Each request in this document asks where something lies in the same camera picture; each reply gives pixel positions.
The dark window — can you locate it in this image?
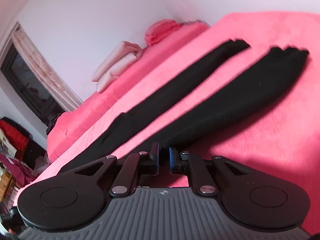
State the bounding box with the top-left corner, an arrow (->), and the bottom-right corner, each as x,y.
1,45 -> 65,126

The beige lace curtain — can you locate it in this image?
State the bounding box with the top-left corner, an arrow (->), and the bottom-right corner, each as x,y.
11,23 -> 82,112

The red ruffled pillow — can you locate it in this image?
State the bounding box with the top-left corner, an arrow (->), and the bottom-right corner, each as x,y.
144,19 -> 181,46

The pink bed cover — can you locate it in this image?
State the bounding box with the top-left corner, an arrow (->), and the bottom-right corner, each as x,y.
47,21 -> 209,163
17,12 -> 319,239

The hanging clothes pile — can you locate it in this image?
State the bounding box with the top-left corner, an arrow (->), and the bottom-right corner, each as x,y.
1,117 -> 50,201

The near pink bed cover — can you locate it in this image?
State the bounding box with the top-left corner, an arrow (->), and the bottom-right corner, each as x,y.
17,12 -> 319,239

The far pink bed cover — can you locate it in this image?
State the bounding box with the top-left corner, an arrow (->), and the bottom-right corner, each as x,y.
47,21 -> 209,163

